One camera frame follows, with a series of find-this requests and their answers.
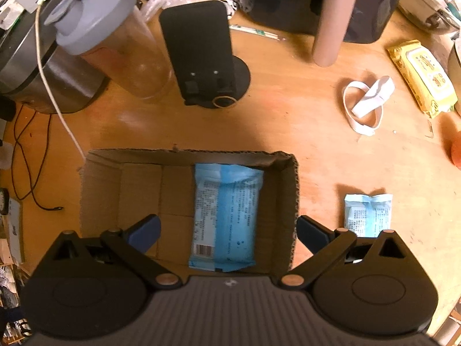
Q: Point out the long blue packet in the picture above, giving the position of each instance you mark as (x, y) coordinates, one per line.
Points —
(227, 216)

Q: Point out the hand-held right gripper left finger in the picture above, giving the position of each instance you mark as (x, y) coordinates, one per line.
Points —
(146, 234)

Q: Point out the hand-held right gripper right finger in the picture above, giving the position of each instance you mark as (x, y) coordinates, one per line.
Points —
(311, 236)

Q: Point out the black phone stand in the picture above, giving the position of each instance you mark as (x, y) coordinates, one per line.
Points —
(201, 50)

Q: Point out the yellow wet wipes pack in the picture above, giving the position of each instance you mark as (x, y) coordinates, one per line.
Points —
(428, 75)

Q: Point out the light blue smartphone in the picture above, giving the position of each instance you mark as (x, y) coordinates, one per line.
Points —
(15, 230)

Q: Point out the brown cardboard box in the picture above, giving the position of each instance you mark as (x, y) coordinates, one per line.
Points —
(140, 191)

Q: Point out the clear grey-lidded shaker bottle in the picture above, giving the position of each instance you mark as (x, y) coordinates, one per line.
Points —
(119, 50)

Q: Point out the crumpled printed bag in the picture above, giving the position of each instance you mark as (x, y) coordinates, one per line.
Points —
(432, 0)

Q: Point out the round wooden desk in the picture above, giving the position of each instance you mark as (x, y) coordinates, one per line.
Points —
(288, 129)

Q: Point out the steel rice cooker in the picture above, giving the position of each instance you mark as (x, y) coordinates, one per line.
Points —
(50, 75)

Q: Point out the small blue packet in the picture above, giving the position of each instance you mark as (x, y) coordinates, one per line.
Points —
(367, 216)

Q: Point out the pink tumbler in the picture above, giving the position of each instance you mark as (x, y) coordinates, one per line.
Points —
(331, 25)

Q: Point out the dark air fryer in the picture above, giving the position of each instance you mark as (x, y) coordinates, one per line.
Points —
(288, 3)

